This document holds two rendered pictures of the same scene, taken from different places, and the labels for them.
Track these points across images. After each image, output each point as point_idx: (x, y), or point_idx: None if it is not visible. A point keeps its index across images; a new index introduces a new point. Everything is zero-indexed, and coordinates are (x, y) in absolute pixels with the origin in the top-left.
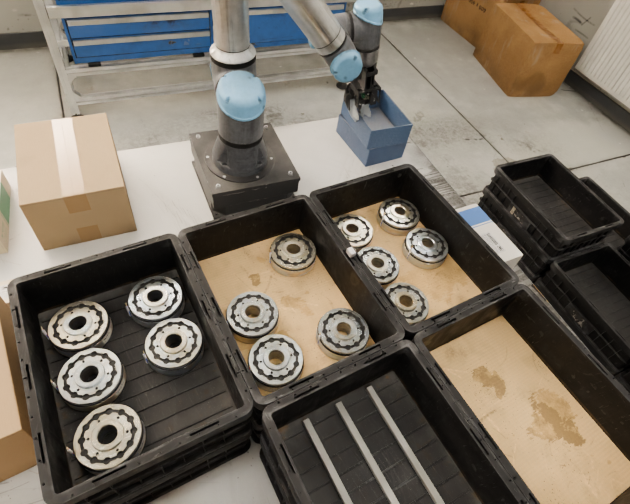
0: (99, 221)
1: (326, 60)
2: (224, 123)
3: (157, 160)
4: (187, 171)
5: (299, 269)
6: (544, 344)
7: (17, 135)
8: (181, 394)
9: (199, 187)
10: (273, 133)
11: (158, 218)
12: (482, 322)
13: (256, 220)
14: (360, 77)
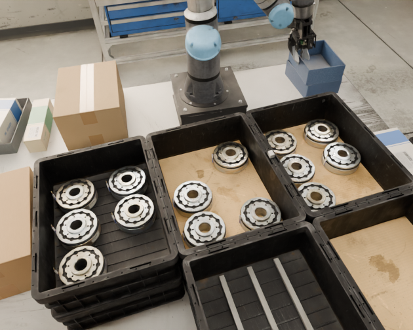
0: (103, 131)
1: (265, 12)
2: (190, 63)
3: (149, 94)
4: (168, 101)
5: (233, 167)
6: None
7: (59, 74)
8: (135, 247)
9: (175, 112)
10: (231, 73)
11: (143, 133)
12: (384, 219)
13: (204, 130)
14: (299, 27)
